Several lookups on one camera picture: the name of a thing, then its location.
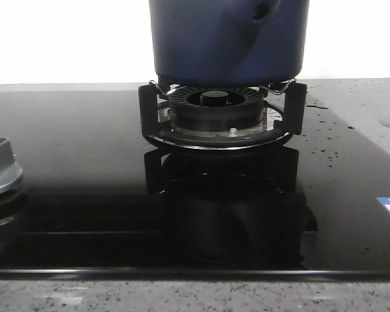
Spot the blue cooking pot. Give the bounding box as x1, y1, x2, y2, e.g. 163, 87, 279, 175
149, 0, 309, 87

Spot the black pot support grate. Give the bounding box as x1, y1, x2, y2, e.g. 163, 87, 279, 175
138, 79, 307, 151

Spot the black gas burner head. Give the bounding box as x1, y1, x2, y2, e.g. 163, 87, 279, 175
168, 86, 265, 132

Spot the black glass stove top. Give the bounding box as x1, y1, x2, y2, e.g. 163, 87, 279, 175
0, 90, 390, 281

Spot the silver stove control knob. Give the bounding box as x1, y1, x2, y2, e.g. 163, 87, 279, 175
0, 137, 23, 194

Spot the silver wire pot support ring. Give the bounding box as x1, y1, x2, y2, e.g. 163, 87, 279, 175
148, 78, 297, 99

